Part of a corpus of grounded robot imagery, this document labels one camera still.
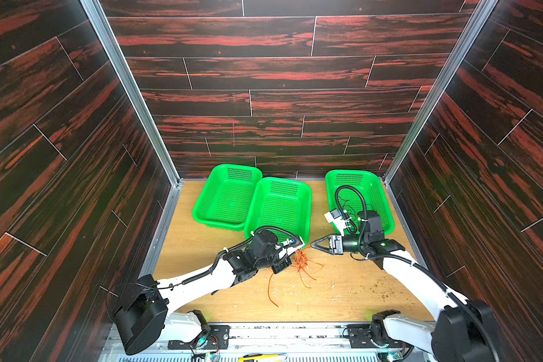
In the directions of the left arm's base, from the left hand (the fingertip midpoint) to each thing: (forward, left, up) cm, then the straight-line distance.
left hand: (293, 251), depth 79 cm
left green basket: (+34, +33, -14) cm, 49 cm away
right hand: (+2, -7, +3) cm, 8 cm away
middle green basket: (+35, +4, -18) cm, 40 cm away
